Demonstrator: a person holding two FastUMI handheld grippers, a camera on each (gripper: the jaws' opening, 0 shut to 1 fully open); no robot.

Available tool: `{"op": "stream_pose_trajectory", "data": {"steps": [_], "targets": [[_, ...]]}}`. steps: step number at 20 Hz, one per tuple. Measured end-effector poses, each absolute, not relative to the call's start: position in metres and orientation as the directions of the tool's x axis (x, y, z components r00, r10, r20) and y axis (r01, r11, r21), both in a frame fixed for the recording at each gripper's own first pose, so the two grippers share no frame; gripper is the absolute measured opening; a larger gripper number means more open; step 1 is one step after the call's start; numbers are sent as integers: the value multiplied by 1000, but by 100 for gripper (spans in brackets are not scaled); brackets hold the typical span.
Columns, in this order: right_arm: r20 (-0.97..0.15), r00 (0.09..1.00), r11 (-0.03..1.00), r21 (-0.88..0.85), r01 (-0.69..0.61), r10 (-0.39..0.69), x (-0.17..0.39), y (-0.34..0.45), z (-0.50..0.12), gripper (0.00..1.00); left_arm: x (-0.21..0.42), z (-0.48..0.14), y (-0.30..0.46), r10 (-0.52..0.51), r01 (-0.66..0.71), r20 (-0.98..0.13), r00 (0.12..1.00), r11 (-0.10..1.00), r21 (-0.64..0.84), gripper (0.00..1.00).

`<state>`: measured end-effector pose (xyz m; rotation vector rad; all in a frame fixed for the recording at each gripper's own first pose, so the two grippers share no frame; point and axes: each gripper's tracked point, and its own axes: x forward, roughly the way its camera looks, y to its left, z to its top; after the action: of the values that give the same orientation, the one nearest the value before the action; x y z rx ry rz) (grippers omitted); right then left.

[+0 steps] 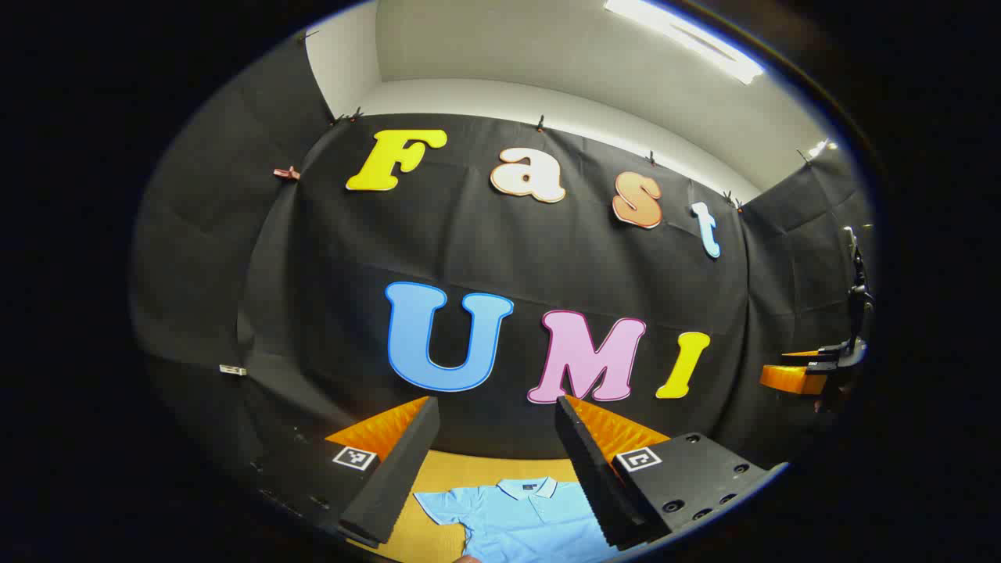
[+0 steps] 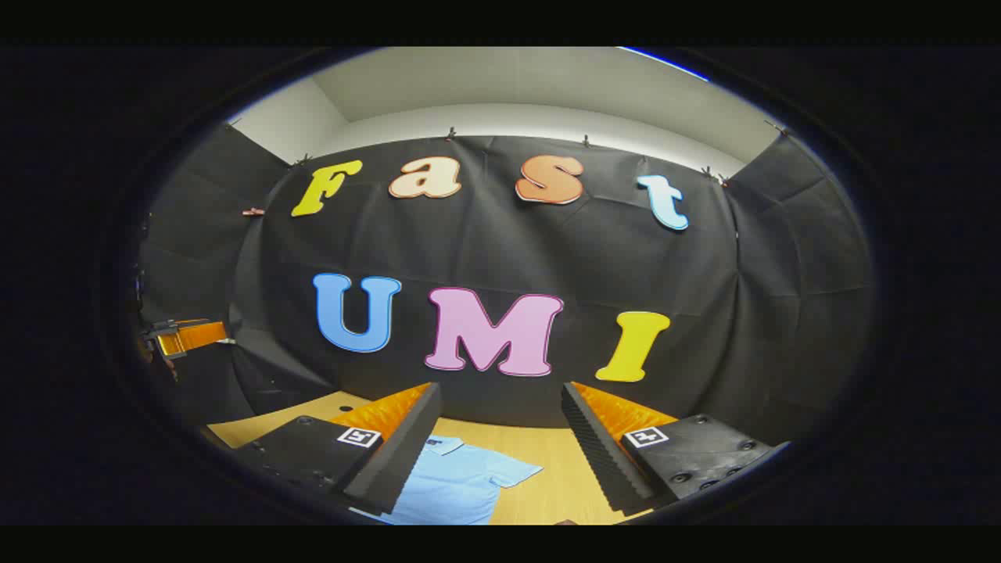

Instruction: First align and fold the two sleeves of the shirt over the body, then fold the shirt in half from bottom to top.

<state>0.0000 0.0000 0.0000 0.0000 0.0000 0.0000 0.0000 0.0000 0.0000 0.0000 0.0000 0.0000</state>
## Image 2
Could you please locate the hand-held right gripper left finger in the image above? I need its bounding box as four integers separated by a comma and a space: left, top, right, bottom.
233, 382, 443, 517

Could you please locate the black backdrop cloth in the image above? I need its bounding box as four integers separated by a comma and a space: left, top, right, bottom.
137, 121, 874, 448

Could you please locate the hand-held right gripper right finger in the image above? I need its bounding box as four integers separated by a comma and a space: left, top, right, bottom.
560, 381, 788, 517

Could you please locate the light blue T-shirt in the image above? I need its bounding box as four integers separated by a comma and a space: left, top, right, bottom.
352, 435, 544, 525

